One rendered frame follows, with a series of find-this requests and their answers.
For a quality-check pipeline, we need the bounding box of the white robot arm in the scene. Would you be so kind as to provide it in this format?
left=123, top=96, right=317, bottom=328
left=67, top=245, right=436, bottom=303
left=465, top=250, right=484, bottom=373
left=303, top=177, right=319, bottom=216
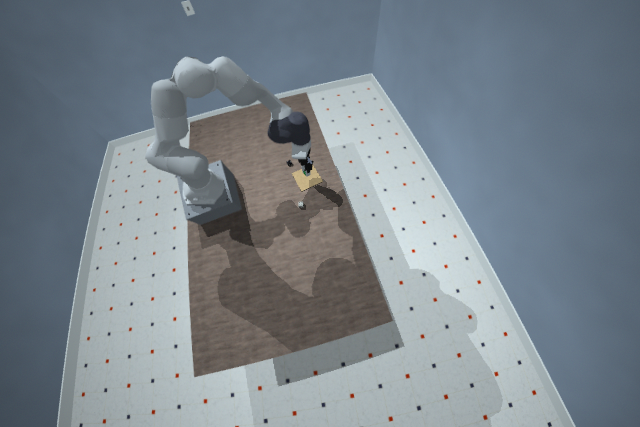
left=145, top=56, right=311, bottom=204

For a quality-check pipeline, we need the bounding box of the tan flat mat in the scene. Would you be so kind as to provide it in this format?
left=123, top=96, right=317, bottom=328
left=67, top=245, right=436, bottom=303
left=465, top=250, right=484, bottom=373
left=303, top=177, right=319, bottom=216
left=292, top=166, right=323, bottom=191

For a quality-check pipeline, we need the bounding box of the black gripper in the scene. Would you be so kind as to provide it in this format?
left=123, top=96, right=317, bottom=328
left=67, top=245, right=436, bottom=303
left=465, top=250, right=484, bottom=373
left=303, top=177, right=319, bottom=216
left=298, top=148, right=314, bottom=177

